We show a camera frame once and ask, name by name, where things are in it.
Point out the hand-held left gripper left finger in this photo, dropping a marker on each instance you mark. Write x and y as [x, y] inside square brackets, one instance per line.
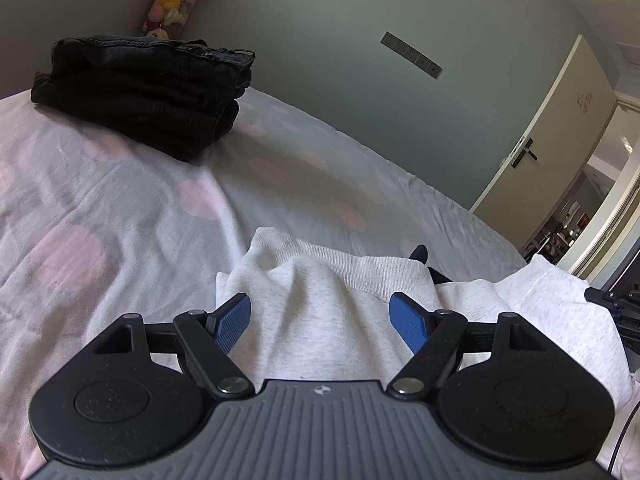
[231, 321]

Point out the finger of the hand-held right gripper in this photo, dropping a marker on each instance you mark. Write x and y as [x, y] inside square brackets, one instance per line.
[602, 297]

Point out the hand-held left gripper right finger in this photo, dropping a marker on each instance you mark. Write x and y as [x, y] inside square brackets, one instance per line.
[407, 321]

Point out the light grey sweatshirt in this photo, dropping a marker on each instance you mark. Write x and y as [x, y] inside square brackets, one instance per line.
[325, 290]

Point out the black jeans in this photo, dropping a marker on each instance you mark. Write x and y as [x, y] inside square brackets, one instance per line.
[150, 90]

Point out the beige door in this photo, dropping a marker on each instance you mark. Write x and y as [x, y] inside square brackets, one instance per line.
[550, 150]

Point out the grey metal wall plate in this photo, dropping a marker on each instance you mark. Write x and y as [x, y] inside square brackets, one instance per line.
[411, 54]

